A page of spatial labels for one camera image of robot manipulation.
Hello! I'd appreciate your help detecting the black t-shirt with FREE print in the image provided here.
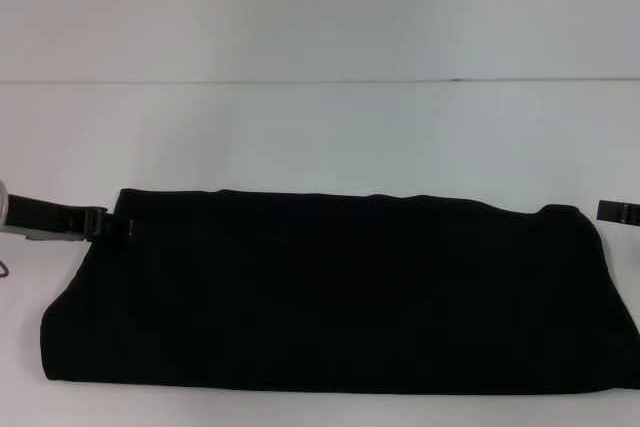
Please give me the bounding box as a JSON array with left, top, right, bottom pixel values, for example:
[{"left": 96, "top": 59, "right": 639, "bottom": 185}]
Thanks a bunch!
[{"left": 39, "top": 187, "right": 640, "bottom": 396}]

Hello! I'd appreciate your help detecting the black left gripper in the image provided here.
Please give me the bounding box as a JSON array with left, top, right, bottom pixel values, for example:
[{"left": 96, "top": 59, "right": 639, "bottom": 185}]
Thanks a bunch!
[{"left": 3, "top": 191, "right": 134, "bottom": 244}]

